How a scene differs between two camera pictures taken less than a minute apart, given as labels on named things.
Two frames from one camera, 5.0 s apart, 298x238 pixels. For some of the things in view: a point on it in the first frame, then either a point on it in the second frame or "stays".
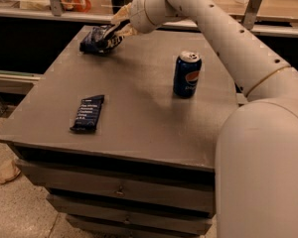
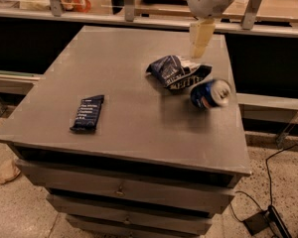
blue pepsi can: x=187 y=72 -> x=211 y=94
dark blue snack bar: x=86 y=117 stays
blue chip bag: x=96 y=41 -> x=174 y=70
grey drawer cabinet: x=126 y=140 stays
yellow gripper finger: x=128 y=30 -> x=193 y=36
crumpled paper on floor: x=8 y=171 stays
